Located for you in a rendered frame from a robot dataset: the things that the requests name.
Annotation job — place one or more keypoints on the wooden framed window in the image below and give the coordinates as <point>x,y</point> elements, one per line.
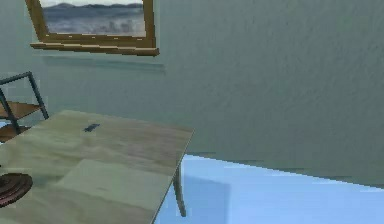
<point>96,40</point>

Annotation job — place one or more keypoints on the dark brown ribbed bowl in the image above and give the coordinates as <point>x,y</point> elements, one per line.
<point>11,188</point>

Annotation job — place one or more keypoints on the dark metal shelf unit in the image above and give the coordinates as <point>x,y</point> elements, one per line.
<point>20,110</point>

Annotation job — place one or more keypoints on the small dark flat object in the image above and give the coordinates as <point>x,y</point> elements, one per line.
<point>91,127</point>

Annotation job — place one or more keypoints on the light wooden table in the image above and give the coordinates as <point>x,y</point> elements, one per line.
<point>110,166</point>

